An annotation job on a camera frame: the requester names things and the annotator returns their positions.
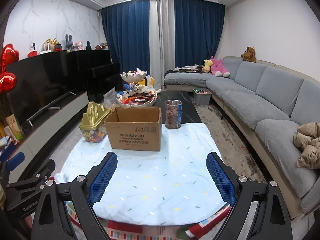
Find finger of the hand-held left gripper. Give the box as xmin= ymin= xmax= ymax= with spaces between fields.
xmin=6 ymin=152 xmax=25 ymax=172
xmin=37 ymin=159 xmax=56 ymax=180

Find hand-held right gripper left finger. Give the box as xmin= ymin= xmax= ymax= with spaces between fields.
xmin=31 ymin=151 xmax=118 ymax=240

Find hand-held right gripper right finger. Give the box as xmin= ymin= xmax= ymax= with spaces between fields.
xmin=206 ymin=151 xmax=293 ymax=240

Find brown cardboard box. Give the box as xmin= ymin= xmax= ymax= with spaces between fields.
xmin=104 ymin=106 xmax=162 ymax=152

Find large pile of wrapped snacks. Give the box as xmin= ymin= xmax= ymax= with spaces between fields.
xmin=119 ymin=91 xmax=157 ymax=105

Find small pile of wrapped snacks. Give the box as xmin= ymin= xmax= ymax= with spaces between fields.
xmin=122 ymin=69 xmax=145 ymax=77

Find grey patterned rug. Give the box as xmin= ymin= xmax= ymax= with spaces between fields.
xmin=190 ymin=97 xmax=268 ymax=183

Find grey television cabinet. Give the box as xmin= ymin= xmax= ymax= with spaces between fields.
xmin=0 ymin=90 xmax=89 ymax=165

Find light blue patterned cloth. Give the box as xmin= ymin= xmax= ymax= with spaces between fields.
xmin=54 ymin=122 xmax=232 ymax=227

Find clear candy jar gold lid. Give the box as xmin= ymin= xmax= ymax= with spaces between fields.
xmin=79 ymin=102 xmax=110 ymax=143

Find colourful play mat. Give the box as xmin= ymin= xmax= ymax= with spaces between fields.
xmin=57 ymin=200 xmax=235 ymax=240

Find clear bag of peanuts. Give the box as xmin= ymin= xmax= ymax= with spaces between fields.
xmin=104 ymin=90 xmax=120 ymax=110

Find clear jar of brown nuts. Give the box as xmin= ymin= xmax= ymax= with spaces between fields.
xmin=164 ymin=100 xmax=183 ymax=130

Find black curved television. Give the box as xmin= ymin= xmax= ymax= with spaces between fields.
xmin=5 ymin=52 xmax=87 ymax=128

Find red heart balloon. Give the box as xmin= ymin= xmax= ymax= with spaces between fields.
xmin=0 ymin=71 xmax=17 ymax=93
xmin=0 ymin=44 xmax=20 ymax=72

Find grey toy storage bin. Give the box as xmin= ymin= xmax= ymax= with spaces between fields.
xmin=192 ymin=88 xmax=212 ymax=105

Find grey corner sofa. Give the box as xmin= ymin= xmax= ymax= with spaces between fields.
xmin=164 ymin=56 xmax=320 ymax=218

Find beige padded jacket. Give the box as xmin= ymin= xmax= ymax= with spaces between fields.
xmin=293 ymin=122 xmax=320 ymax=172

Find white tiered snack stand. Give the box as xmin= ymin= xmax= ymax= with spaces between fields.
xmin=116 ymin=70 xmax=158 ymax=108

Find pink plush bear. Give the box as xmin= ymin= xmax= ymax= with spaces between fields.
xmin=209 ymin=56 xmax=230 ymax=78

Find black upright piano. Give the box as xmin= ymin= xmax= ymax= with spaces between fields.
xmin=69 ymin=49 xmax=120 ymax=103

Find crumpled blanket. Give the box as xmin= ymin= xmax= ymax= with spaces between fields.
xmin=174 ymin=65 xmax=204 ymax=74

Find gold balloon decoration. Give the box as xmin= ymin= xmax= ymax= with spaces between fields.
xmin=44 ymin=38 xmax=60 ymax=52

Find brown plush toy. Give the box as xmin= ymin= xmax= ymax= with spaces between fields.
xmin=241 ymin=46 xmax=257 ymax=63

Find blue curtain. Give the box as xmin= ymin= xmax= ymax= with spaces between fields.
xmin=100 ymin=0 xmax=152 ymax=77
xmin=174 ymin=0 xmax=225 ymax=68

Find white sheer curtain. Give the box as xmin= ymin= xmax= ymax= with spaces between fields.
xmin=149 ymin=0 xmax=175 ymax=90

